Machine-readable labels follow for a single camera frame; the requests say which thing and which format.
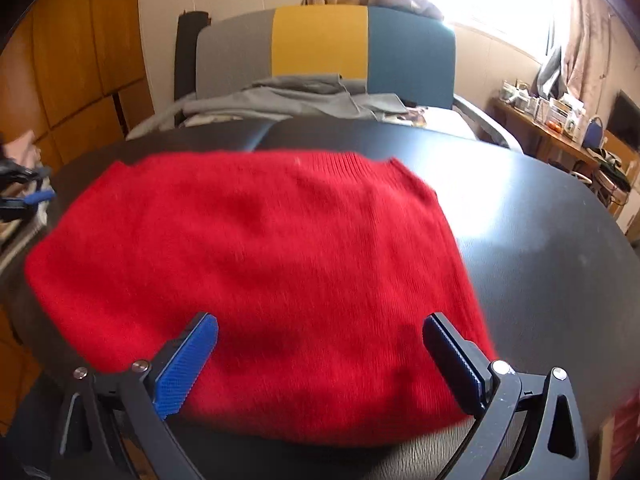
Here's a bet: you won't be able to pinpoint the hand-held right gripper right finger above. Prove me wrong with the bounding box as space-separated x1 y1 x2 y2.
422 312 591 480

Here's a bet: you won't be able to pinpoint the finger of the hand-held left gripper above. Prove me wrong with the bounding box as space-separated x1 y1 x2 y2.
0 189 57 222
0 161 52 184

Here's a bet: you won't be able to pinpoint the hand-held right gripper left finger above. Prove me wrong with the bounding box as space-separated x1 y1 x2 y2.
50 311 220 480

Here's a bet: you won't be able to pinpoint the red knit sweater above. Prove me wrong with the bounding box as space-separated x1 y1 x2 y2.
24 150 501 448

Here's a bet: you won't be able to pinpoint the dark folded clothes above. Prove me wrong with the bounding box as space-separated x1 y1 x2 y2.
595 152 632 193

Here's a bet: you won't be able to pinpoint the wooden wardrobe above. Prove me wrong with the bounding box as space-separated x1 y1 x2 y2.
0 0 156 176

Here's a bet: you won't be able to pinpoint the pink bed blanket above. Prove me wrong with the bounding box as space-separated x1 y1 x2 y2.
600 395 640 480

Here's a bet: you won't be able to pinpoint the black upright panel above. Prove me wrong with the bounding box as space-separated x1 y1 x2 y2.
173 10 212 101

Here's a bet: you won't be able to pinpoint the wooden table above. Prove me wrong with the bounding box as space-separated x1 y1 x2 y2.
492 97 601 161

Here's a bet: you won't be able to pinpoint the blue bag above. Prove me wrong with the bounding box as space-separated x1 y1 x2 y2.
582 116 605 148

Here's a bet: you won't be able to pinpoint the grey garment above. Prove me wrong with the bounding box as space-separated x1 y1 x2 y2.
180 74 408 121

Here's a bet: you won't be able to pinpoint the black television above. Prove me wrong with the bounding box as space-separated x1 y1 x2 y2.
612 90 640 153

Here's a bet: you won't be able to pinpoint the grey hanging cloth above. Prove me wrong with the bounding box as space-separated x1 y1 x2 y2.
536 45 563 98

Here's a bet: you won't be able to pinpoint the grey yellow blue armchair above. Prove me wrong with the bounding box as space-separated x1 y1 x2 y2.
125 5 526 153

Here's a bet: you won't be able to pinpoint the pink ship print curtain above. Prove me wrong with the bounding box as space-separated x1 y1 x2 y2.
555 0 613 111

